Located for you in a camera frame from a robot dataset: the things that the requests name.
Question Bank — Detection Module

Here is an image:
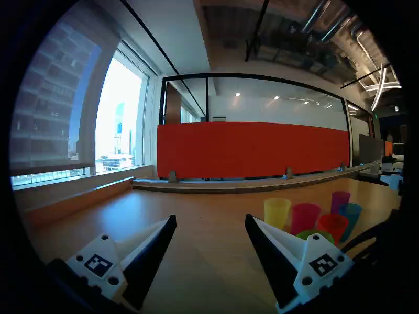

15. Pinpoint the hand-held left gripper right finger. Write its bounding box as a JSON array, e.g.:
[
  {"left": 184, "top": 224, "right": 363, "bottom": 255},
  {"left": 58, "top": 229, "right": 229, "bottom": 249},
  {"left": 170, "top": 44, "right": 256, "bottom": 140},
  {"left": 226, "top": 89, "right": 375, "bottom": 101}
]
[{"left": 245, "top": 214, "right": 356, "bottom": 314}]

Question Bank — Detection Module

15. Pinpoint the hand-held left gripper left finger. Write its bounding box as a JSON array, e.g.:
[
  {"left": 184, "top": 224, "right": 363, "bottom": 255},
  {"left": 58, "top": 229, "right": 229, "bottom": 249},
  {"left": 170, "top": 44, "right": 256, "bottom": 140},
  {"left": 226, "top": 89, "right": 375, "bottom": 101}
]
[{"left": 47, "top": 214, "right": 178, "bottom": 311}]

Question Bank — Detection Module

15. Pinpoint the green plastic cup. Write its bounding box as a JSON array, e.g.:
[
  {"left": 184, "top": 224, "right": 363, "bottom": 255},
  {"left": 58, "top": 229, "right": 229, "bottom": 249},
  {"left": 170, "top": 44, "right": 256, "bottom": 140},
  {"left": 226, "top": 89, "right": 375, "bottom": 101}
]
[{"left": 295, "top": 230, "right": 336, "bottom": 245}]

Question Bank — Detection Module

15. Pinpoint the red plastic cup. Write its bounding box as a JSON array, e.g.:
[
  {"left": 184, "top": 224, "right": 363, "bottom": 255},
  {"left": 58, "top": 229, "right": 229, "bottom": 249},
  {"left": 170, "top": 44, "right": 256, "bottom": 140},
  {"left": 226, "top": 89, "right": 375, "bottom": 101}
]
[{"left": 317, "top": 213, "right": 349, "bottom": 246}]

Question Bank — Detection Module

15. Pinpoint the pink plastic cup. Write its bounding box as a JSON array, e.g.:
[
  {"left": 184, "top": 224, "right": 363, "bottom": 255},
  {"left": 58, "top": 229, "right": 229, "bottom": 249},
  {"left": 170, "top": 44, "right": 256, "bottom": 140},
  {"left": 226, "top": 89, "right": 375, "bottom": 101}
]
[{"left": 290, "top": 203, "right": 322, "bottom": 237}]

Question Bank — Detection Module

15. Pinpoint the blue plastic cup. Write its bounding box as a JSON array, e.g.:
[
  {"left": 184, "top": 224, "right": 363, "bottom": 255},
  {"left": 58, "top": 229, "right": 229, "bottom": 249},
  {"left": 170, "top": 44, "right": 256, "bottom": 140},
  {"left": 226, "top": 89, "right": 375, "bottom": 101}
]
[{"left": 338, "top": 203, "right": 363, "bottom": 243}]

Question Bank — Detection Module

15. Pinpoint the purple plastic cup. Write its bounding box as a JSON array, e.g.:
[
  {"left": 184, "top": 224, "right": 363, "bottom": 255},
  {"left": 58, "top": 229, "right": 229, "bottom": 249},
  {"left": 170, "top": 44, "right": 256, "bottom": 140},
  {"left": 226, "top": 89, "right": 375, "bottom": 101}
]
[{"left": 330, "top": 190, "right": 351, "bottom": 215}]

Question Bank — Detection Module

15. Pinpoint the yellow plastic cup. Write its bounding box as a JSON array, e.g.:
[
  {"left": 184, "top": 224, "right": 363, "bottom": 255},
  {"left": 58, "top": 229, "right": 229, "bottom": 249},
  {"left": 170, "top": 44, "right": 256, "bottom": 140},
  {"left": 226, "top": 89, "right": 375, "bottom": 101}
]
[{"left": 263, "top": 197, "right": 292, "bottom": 231}]

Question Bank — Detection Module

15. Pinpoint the grey monitor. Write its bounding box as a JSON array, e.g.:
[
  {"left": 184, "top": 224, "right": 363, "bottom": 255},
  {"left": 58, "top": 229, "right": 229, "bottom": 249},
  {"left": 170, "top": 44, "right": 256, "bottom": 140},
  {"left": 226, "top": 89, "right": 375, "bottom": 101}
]
[{"left": 358, "top": 133, "right": 384, "bottom": 164}]

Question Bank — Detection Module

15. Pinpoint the red desk screen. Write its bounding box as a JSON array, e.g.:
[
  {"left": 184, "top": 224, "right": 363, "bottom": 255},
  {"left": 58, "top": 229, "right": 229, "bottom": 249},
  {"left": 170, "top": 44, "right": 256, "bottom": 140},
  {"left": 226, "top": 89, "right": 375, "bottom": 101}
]
[{"left": 156, "top": 121, "right": 351, "bottom": 182}]

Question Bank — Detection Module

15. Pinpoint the black cable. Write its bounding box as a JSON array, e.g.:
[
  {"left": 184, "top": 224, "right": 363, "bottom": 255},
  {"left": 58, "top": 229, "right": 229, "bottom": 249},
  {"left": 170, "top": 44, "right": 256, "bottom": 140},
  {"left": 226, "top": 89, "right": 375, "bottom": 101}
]
[{"left": 340, "top": 217, "right": 399, "bottom": 262}]

